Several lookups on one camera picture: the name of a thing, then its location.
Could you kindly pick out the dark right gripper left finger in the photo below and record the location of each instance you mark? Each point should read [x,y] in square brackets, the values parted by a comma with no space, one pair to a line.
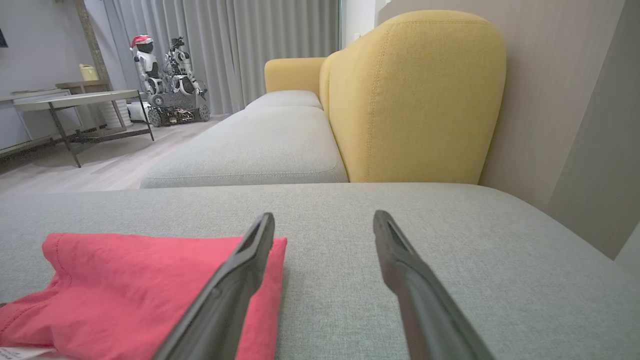
[225,300]

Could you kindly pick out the red shirt with white trim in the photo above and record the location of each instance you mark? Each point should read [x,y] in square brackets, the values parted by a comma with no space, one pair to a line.
[115,290]

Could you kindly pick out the green potted tree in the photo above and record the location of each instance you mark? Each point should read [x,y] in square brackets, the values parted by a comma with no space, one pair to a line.
[90,35]

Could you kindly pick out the large grey sofa seat cushion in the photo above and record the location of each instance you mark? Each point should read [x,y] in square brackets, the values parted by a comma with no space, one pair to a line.
[325,300]

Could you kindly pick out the white robot with santa hat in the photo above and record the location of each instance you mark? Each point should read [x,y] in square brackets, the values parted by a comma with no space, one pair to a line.
[146,65]

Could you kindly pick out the yellow pitcher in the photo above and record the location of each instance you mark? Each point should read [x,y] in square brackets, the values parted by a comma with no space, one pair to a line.
[89,73]

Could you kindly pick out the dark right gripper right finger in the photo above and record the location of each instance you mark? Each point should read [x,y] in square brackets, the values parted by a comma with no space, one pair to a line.
[425,310]

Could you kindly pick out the small grey sofa seat cushion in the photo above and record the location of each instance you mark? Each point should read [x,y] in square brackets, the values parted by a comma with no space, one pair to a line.
[285,99]

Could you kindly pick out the medium grey sofa seat cushion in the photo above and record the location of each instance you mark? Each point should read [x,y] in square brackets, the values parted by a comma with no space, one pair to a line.
[250,145]

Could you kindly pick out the yellow sofa armrest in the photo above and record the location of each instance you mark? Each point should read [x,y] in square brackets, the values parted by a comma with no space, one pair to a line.
[292,75]

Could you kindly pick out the black and white robot figure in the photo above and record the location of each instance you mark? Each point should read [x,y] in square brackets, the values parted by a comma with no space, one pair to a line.
[182,62]

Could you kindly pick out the white ribbed pot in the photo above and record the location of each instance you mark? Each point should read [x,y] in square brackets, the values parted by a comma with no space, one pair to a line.
[112,114]

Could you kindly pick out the round white coffee table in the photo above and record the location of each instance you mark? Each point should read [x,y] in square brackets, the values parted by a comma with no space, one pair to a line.
[75,99]

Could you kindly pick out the yellow sofa backrest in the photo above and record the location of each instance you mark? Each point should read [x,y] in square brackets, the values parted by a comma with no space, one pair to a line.
[415,100]

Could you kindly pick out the small white box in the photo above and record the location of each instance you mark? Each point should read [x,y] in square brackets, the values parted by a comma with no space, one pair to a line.
[136,111]

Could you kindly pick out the wooden side table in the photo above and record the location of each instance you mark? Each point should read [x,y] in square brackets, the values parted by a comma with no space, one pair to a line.
[80,85]

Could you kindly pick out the grey curtains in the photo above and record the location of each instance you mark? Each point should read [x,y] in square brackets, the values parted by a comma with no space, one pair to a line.
[250,45]

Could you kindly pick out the grey television cabinet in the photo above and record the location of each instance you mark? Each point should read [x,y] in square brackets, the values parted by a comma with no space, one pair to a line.
[15,125]

